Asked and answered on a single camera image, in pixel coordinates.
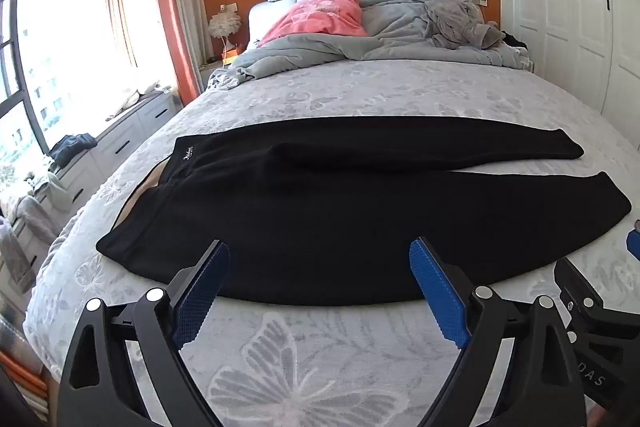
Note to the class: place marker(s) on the white drawer cabinet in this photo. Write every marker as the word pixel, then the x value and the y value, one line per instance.
pixel 100 152

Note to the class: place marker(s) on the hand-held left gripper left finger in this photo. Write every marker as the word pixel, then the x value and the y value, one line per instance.
pixel 200 297

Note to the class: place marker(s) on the grey duvet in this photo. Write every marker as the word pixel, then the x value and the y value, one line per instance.
pixel 395 27

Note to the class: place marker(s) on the grey crumpled garment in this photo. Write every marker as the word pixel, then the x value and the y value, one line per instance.
pixel 457 22

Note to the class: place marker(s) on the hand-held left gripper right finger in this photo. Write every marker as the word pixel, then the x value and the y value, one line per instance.
pixel 440 292

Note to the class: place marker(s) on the large window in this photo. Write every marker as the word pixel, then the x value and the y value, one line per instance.
pixel 55 47

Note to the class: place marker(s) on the white wardrobe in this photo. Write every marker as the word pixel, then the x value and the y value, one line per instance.
pixel 575 17

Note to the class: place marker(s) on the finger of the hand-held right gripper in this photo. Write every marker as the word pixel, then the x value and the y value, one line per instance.
pixel 635 244
pixel 580 287

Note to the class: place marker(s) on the white nightstand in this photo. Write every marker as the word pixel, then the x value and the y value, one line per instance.
pixel 210 74

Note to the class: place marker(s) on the grey butterfly print bed blanket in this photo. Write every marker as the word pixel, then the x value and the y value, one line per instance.
pixel 310 357

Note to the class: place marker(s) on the pink pillow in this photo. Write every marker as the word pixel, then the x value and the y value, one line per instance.
pixel 320 19

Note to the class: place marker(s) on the white feather table lamp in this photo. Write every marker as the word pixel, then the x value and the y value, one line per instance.
pixel 225 24

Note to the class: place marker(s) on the dark clothes pile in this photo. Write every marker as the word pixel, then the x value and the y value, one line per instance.
pixel 72 146

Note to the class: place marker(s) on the black pants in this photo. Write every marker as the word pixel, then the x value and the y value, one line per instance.
pixel 325 227

